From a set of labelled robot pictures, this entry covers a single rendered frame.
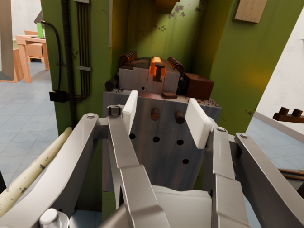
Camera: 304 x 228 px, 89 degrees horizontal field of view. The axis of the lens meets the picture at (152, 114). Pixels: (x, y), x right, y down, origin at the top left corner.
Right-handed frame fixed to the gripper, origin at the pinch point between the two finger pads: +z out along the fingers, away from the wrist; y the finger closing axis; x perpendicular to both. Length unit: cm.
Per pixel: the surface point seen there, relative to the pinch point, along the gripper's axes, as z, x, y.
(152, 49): 83, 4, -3
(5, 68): 22.2, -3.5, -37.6
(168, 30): 83, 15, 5
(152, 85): 35.1, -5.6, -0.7
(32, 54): 487, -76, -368
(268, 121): 242, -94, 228
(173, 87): 35.1, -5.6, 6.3
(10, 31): 31, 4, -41
